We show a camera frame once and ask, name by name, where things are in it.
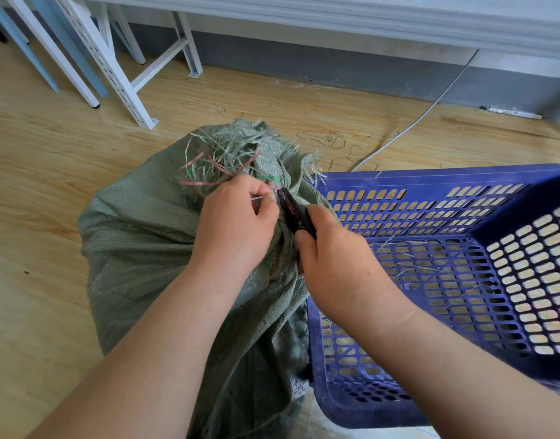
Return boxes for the white metal rack frame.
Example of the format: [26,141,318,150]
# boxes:
[1,0,204,130]

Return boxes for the green woven sack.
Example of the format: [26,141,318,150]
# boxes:
[78,119,338,439]

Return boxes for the blue perforated plastic basket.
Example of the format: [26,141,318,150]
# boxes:
[306,163,560,429]

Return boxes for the person's left hand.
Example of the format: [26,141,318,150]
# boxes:
[190,174,281,275]

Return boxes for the person's left forearm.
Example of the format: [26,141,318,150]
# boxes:
[28,258,255,439]

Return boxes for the person's right forearm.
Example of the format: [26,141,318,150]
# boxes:
[342,294,560,439]

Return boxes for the white crumpled wrapper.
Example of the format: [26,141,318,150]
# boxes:
[480,105,544,120]

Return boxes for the grey cable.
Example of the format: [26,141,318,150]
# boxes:
[351,49,480,173]

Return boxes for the blue metal table legs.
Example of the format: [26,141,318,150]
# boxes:
[0,0,145,99]

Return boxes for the person's right hand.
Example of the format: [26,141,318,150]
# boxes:
[294,204,403,326]

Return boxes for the black utility knife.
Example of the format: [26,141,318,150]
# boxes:
[276,187,318,240]

